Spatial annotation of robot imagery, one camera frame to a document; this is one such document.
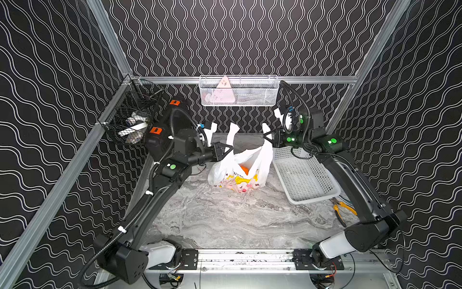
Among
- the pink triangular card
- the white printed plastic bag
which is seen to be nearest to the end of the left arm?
the white printed plastic bag

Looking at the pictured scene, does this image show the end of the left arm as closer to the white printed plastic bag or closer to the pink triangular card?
the white printed plastic bag

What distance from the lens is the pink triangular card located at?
0.90 metres
